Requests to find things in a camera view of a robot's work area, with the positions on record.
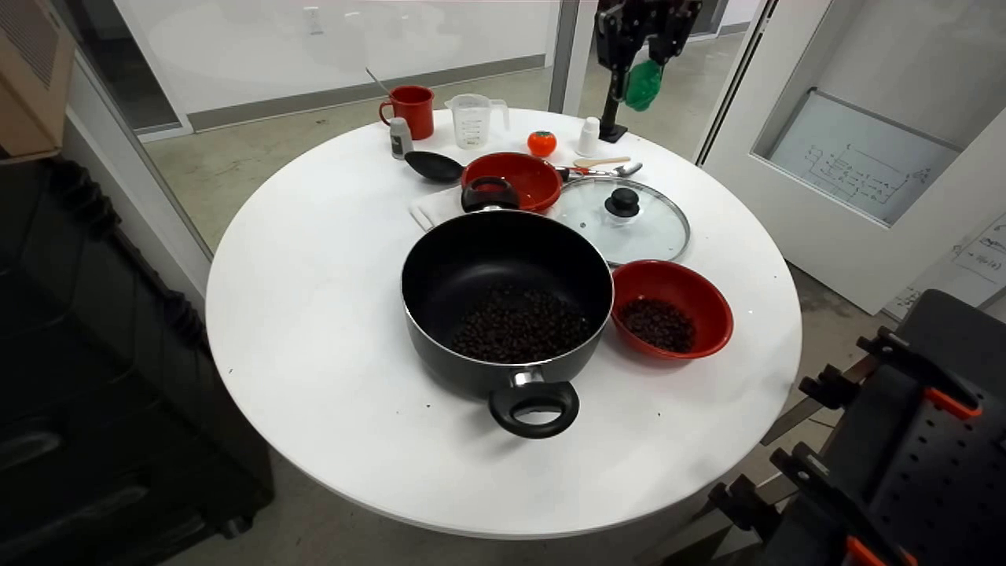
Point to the small orange toy tomato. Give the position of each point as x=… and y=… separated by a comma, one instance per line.
x=541, y=145

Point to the wooden cabinet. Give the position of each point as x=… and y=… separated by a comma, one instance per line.
x=26, y=82

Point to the white paper napkin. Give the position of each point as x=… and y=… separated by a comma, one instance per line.
x=427, y=208

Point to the empty red bowl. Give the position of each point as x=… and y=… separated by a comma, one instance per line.
x=532, y=176

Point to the green toy broccoli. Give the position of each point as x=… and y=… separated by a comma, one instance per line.
x=643, y=87

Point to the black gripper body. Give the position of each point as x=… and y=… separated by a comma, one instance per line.
x=644, y=14

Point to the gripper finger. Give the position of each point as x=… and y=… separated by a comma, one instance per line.
x=666, y=45
x=615, y=52

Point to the black spoon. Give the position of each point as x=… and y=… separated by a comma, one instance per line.
x=432, y=167

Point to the wooden stick utensil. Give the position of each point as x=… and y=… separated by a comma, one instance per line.
x=600, y=162

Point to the small white bottle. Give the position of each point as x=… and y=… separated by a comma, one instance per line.
x=587, y=136

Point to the glass lid with black knob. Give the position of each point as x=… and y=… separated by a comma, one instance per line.
x=656, y=234

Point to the white paper sheets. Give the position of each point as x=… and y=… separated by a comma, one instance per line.
x=969, y=270

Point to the coffee beans pile in pot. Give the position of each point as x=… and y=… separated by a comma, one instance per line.
x=522, y=324

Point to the red mug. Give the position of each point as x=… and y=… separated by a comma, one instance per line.
x=417, y=107

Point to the black cart with orange clamps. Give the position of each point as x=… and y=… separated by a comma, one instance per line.
x=932, y=451

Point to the metal spoon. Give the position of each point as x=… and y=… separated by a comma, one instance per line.
x=617, y=172

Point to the black cooking pot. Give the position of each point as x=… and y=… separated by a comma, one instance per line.
x=451, y=261

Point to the small shaker bottle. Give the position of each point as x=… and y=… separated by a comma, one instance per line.
x=399, y=136

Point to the white door with drawing panel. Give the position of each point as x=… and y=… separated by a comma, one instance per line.
x=899, y=63

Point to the coffee beans pile in bowl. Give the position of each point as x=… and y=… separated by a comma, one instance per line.
x=660, y=324

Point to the red bowl holding beans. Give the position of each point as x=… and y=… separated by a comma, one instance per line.
x=670, y=282

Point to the clear measuring cup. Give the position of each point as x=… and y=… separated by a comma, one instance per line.
x=471, y=122

